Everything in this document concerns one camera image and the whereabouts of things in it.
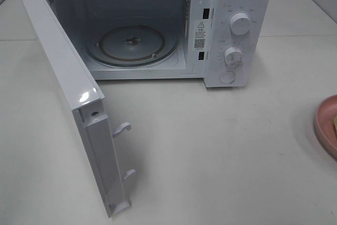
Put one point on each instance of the round white door button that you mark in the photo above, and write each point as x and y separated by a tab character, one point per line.
227	77

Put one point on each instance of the white timer knob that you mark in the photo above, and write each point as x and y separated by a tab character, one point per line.
232	55

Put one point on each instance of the white microwave door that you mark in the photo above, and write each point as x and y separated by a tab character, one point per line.
85	100

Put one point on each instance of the pink round plate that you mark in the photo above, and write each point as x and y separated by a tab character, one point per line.
323	124

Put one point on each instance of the toast sandwich with lettuce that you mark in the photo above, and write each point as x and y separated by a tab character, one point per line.
335	123

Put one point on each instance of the glass microwave turntable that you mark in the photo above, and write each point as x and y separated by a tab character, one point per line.
132	45

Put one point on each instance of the white microwave oven body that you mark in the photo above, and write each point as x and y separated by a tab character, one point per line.
85	19

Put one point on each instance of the white warning label sticker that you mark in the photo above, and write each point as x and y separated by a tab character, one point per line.
199	34

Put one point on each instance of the upper white power knob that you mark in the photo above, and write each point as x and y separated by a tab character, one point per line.
240	23

